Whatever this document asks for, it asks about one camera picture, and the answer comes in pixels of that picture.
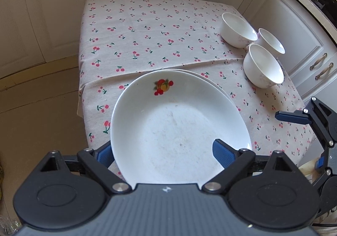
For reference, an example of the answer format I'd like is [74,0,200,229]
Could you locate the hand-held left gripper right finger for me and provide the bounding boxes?
[201,139,303,196]

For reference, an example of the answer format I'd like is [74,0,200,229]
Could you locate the white ceramic bowl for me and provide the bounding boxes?
[256,28,286,54]
[220,12,258,48]

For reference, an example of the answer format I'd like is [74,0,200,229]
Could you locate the cherry print tablecloth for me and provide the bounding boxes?
[77,0,316,182]

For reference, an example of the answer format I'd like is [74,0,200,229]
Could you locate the white kitchen cabinets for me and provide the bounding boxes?
[0,0,337,110]

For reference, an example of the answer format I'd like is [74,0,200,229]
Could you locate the white bowl faint floral print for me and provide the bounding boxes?
[243,44,285,89]

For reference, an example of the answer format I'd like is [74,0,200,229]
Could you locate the large white fruit-print plate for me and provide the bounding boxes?
[155,69,241,112]

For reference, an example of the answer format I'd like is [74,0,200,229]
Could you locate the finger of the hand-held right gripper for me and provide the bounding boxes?
[313,146,337,187]
[275,96,337,147]

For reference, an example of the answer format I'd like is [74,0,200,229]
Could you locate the small white fruit-print plate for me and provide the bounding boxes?
[110,69,253,185]

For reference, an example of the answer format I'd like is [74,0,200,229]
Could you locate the bronze cabinet handle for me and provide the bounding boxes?
[315,63,334,80]
[309,53,328,70]

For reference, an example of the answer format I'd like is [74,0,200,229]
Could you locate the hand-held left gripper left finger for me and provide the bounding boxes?
[39,141,132,195]

